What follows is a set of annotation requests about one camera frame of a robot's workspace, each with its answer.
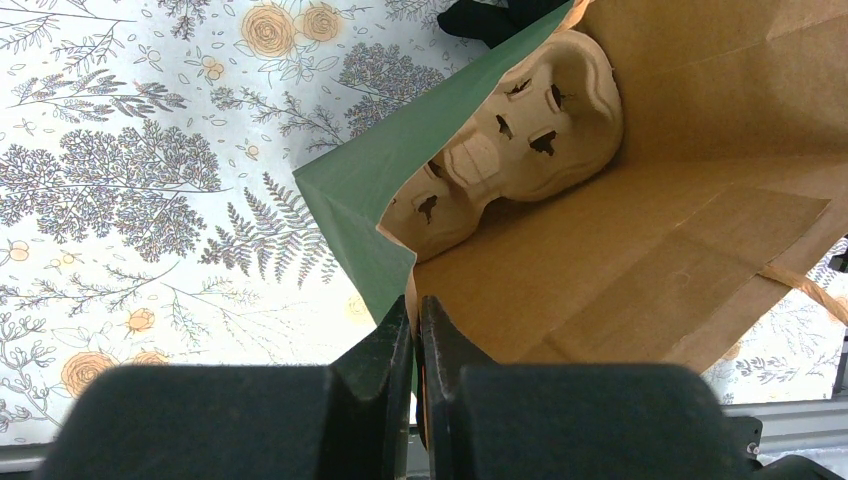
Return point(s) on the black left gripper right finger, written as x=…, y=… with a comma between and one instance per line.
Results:
x=486, y=420

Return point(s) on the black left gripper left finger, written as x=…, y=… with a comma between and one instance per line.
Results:
x=345, y=420

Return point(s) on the brown cardboard cup carrier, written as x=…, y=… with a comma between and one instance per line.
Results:
x=551, y=123

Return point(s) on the green paper bag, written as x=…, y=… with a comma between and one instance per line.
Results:
x=729, y=184

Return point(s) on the floral patterned table mat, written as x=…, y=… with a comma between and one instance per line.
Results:
x=150, y=212

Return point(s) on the black cloth bundle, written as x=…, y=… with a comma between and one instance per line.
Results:
x=493, y=24

